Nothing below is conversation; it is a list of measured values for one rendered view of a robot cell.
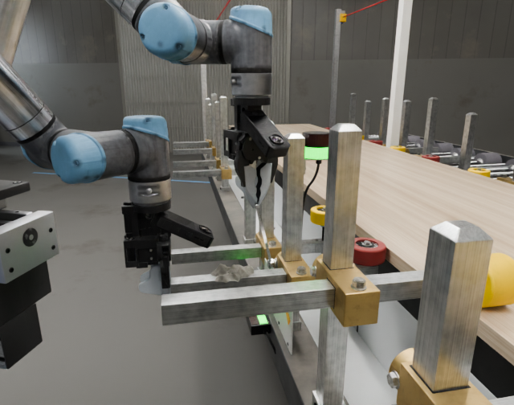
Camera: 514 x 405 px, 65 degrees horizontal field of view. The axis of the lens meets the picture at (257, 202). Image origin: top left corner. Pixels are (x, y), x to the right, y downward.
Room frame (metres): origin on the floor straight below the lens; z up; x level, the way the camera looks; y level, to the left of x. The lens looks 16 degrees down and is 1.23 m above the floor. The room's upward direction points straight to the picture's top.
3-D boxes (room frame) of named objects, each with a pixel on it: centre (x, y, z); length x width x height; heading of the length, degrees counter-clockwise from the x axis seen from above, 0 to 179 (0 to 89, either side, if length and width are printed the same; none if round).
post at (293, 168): (0.81, -0.07, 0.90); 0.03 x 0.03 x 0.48; 11
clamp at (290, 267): (0.79, -0.08, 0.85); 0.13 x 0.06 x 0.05; 11
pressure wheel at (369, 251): (0.80, -0.23, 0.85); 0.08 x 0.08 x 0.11
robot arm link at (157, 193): (0.71, 0.19, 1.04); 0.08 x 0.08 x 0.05
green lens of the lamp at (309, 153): (0.82, -0.12, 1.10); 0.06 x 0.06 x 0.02
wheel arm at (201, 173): (1.99, 0.20, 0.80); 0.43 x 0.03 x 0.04; 101
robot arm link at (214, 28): (0.78, 0.11, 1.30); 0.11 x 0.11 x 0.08; 82
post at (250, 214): (1.31, 0.02, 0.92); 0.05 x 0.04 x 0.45; 11
